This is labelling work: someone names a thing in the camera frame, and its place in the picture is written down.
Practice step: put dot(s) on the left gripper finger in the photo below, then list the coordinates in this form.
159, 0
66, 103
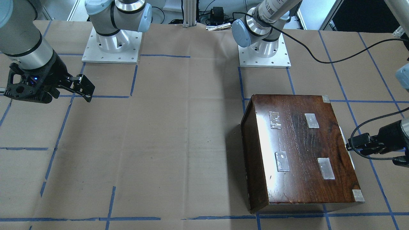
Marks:
368, 144

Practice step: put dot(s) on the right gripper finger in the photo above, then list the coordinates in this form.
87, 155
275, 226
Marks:
82, 86
55, 93

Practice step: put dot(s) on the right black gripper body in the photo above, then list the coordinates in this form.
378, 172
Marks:
55, 72

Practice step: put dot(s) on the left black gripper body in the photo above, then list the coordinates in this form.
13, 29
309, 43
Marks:
390, 132

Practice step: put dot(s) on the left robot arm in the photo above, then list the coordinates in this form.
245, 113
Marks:
259, 23

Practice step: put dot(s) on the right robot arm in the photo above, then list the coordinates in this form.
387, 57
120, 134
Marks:
24, 44

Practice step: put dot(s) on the dark wooden drawer cabinet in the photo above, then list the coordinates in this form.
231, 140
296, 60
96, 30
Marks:
295, 156

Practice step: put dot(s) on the black power adapter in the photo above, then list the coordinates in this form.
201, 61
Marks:
217, 13

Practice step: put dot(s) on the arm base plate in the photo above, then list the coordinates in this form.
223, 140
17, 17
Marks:
265, 54
121, 48

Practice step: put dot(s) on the aluminium frame post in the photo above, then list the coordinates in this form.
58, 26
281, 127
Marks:
189, 11

